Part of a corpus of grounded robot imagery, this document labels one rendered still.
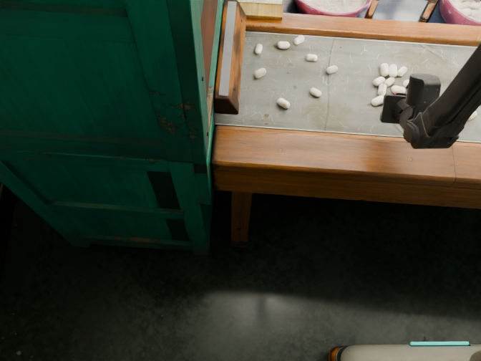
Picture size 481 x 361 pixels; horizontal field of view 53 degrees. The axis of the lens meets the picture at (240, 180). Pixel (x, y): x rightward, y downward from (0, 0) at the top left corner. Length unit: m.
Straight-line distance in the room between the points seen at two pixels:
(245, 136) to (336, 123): 0.24
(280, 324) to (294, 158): 0.82
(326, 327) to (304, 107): 0.89
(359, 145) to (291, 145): 0.17
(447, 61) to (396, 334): 0.98
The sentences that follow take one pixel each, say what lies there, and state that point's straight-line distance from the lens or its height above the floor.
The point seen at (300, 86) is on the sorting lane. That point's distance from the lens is 1.31.
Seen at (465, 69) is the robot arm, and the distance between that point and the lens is 0.90.
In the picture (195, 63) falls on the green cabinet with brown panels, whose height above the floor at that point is 1.21.
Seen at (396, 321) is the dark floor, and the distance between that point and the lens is 1.92.
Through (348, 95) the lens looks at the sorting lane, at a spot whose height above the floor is 0.74.
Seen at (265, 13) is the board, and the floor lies 0.78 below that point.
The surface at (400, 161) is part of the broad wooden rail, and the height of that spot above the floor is 0.76.
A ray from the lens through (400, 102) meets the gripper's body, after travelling 1.15.
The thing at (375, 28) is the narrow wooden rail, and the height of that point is 0.76.
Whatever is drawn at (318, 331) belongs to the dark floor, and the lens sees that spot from 1.85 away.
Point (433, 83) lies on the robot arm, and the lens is 1.04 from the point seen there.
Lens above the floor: 1.81
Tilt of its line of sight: 67 degrees down
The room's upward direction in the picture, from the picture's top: 3 degrees clockwise
